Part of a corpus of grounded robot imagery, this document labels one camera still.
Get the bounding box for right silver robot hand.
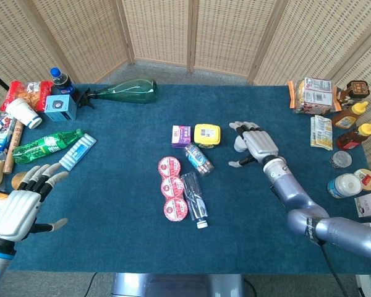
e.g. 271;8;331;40
228;121;279;168

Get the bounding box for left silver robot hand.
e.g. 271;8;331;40
0;163;69;243

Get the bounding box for small white-lid jar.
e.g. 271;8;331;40
234;136;248;153

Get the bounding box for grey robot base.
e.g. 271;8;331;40
111;272;245;297

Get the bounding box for clear small cup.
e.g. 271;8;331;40
330;150;352;170

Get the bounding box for red lidded round cup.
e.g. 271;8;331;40
160;176;185;199
157;156;182;178
163;197;189;222

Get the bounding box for yellow lidded plastic box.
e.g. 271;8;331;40
193;123;222;146

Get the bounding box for yellow white sachet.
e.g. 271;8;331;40
310;114;334;152

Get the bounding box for clear tube with blue label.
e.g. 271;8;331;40
183;142;215;177

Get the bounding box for clear snack bag orange edges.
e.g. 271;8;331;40
288;77;343;115

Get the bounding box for green soda bottle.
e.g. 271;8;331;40
12;128;84;165

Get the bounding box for purple white small box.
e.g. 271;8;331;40
171;124;192;149

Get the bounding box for blue toothpaste box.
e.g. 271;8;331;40
0;113;18;155

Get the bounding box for clear plastic water bottle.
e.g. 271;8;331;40
179;172;210;230

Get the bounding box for blue white striped pack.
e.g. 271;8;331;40
59;132;97;171

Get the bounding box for honey bottle with yellow cap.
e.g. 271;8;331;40
331;101;369;130

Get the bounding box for white-lidded blue label jar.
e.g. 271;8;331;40
326;173;364;199

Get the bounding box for dark syrup bottle yellow cap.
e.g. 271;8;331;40
336;122;371;152

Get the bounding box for white paper cup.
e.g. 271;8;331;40
5;98;43;129

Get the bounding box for dark brown jar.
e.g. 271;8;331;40
336;79;371;109

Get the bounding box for yellow red lidded cup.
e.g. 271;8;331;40
354;168;371;192

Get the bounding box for blue table carpet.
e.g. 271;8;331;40
0;83;371;275

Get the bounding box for light blue cardboard box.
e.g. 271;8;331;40
44;94;78;122

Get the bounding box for red snack bag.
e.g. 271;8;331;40
0;80;54;113

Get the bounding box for pink white carton box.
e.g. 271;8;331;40
354;192;371;218

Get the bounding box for cola bottle with blue cap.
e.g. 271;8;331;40
49;67;77;97

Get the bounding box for green glass vase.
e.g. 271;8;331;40
92;78;159;105

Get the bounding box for woven bamboo folding screen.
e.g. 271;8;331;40
0;0;371;189

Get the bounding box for black floor cable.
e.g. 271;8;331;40
85;272;98;297

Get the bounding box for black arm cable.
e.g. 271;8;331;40
318;241;349;297

